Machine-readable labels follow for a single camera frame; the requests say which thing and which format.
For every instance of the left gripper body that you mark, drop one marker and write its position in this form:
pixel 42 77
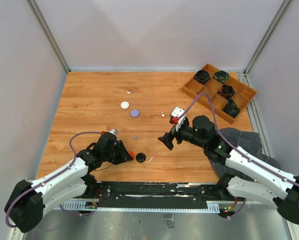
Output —
pixel 110 155

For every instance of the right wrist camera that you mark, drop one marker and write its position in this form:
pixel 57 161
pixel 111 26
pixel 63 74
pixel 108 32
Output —
pixel 176 115

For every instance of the orange earbud case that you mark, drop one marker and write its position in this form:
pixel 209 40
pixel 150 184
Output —
pixel 132 154

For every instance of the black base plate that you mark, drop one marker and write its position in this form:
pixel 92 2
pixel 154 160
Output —
pixel 156 194

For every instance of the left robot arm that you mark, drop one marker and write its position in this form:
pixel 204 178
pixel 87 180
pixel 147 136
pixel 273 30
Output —
pixel 30 201

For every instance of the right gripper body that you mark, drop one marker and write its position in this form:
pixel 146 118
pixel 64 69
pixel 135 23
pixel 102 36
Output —
pixel 185 133

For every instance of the wooden divided tray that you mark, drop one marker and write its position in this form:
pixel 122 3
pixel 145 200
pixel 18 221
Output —
pixel 212 100

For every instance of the grey cable duct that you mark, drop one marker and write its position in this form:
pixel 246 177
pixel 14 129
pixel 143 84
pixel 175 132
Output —
pixel 88 207

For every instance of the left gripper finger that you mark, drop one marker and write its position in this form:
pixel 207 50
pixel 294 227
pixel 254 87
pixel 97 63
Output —
pixel 123 151
pixel 118 160

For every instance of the dark rolled cloth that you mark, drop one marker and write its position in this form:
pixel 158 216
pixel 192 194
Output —
pixel 231 108
pixel 221 76
pixel 226 91
pixel 202 77

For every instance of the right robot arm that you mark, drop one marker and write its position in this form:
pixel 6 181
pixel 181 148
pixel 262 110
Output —
pixel 270 185

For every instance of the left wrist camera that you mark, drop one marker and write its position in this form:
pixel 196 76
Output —
pixel 114 131

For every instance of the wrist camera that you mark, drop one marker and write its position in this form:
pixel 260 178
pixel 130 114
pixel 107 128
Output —
pixel 114 131
pixel 176 115

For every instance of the grey checked cloth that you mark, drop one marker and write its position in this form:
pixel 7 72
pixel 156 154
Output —
pixel 250 142

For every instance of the black earbud case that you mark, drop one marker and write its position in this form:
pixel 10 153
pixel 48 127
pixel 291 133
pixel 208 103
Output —
pixel 140 157

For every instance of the white earbud case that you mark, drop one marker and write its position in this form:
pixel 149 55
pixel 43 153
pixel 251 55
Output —
pixel 125 105

